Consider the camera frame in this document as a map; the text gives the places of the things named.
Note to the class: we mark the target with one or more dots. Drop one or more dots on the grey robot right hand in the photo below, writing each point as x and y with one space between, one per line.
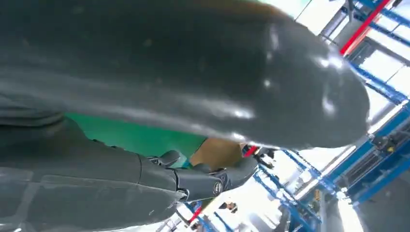
192 64

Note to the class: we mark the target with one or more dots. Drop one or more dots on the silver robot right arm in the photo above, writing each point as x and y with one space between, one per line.
25 115

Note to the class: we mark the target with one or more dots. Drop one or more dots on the blue steel rack frame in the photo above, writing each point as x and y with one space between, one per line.
378 179

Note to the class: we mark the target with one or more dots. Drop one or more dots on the green table mat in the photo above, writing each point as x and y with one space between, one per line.
128 134

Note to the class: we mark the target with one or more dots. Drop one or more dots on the open cardboard box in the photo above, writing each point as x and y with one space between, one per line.
214 153

